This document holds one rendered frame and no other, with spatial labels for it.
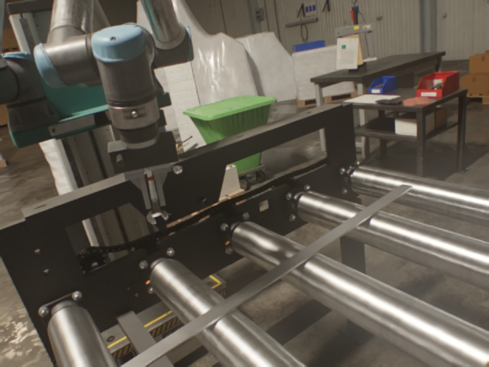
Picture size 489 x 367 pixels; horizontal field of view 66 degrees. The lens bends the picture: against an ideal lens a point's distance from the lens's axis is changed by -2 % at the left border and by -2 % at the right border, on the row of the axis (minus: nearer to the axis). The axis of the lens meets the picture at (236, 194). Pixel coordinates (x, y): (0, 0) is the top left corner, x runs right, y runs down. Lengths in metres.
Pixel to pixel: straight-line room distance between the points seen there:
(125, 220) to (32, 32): 0.94
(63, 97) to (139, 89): 1.11
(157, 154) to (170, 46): 0.95
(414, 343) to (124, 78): 0.73
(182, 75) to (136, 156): 4.12
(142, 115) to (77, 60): 0.19
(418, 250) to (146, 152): 0.75
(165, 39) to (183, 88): 3.25
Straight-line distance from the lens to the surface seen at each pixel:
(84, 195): 1.10
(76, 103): 1.82
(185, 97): 4.90
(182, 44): 1.69
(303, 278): 1.02
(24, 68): 1.63
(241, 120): 3.79
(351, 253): 1.82
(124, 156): 0.77
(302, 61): 7.88
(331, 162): 1.60
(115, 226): 2.04
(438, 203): 1.41
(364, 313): 0.91
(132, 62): 0.70
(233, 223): 1.31
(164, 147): 0.77
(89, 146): 1.92
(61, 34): 0.89
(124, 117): 0.72
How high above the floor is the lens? 1.47
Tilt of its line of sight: 22 degrees down
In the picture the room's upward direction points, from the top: 11 degrees counter-clockwise
